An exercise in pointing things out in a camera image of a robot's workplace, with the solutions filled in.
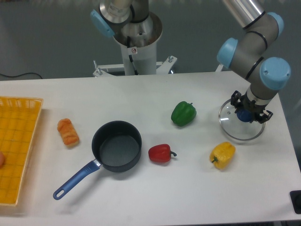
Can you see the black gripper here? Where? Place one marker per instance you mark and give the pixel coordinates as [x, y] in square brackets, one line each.
[249, 111]

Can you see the glass lid with blue knob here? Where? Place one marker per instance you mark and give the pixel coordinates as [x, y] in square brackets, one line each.
[237, 124]

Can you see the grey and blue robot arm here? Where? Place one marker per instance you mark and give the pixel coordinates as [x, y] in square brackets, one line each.
[244, 57]

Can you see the yellow bell pepper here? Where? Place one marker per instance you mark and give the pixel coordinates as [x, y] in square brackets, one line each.
[222, 155]

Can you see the green bell pepper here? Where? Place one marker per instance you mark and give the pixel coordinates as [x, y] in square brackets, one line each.
[183, 114]

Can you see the black device at table corner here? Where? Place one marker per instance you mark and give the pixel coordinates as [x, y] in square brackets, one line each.
[296, 200]

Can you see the red bell pepper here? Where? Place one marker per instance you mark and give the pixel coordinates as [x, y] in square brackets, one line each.
[161, 153]

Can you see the orange bread roll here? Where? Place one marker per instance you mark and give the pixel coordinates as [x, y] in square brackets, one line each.
[67, 132]

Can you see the yellow wicker basket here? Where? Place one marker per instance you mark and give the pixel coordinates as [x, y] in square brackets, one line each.
[19, 117]

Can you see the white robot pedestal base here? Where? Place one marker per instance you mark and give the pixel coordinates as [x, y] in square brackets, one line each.
[138, 44]

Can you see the black saucepan with blue handle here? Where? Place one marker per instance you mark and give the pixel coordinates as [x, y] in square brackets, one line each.
[116, 147]

